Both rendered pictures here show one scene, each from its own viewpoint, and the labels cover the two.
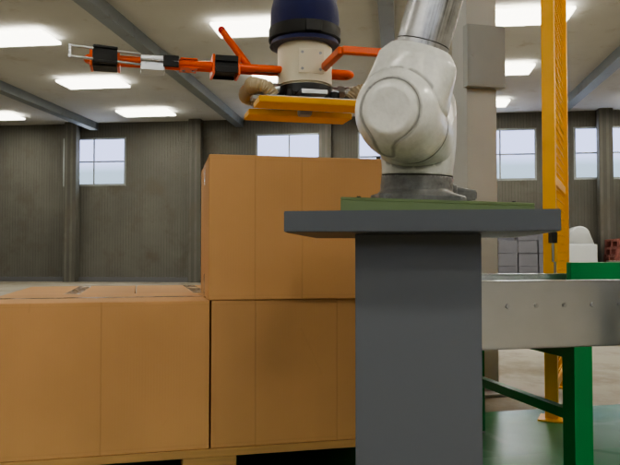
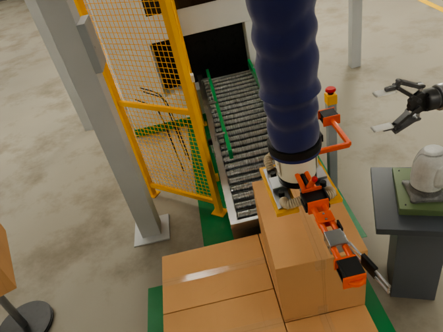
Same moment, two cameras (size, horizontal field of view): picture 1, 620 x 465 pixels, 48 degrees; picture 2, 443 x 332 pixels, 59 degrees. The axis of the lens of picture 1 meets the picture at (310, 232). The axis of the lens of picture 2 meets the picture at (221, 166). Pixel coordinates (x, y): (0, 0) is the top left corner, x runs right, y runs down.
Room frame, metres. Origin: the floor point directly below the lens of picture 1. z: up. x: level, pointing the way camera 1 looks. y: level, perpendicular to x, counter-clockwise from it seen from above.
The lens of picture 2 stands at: (2.14, 1.42, 2.33)
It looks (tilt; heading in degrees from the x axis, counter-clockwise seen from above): 37 degrees down; 284
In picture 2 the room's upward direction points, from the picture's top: 13 degrees counter-clockwise
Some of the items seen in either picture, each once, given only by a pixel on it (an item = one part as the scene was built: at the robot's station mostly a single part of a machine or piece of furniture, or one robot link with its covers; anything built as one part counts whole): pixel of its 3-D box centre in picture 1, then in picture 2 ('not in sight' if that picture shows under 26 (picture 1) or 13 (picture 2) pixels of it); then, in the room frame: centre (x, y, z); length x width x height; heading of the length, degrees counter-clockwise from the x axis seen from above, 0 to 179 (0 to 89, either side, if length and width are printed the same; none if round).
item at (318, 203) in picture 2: (224, 67); (314, 199); (2.09, 0.26, 1.24); 0.10 x 0.08 x 0.06; 14
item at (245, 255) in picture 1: (302, 230); (304, 239); (2.14, 0.02, 0.74); 0.60 x 0.40 x 0.40; 102
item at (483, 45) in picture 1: (483, 56); (92, 44); (3.31, -0.84, 1.62); 0.20 x 0.05 x 0.30; 104
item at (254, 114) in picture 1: (297, 112); (277, 186); (2.24, 0.04, 1.13); 0.34 x 0.10 x 0.05; 104
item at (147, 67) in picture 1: (152, 65); (335, 241); (2.04, 0.47, 1.23); 0.07 x 0.07 x 0.04; 14
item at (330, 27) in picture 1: (304, 36); (295, 141); (2.15, 0.02, 1.35); 0.23 x 0.23 x 0.04
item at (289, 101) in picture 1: (312, 99); (318, 176); (2.06, -0.01, 1.13); 0.34 x 0.10 x 0.05; 104
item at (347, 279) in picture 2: (105, 60); (349, 271); (2.01, 0.60, 1.24); 0.08 x 0.07 x 0.05; 104
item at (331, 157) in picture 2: not in sight; (331, 153); (1.89, -1.01, 0.50); 0.07 x 0.07 x 1.00; 14
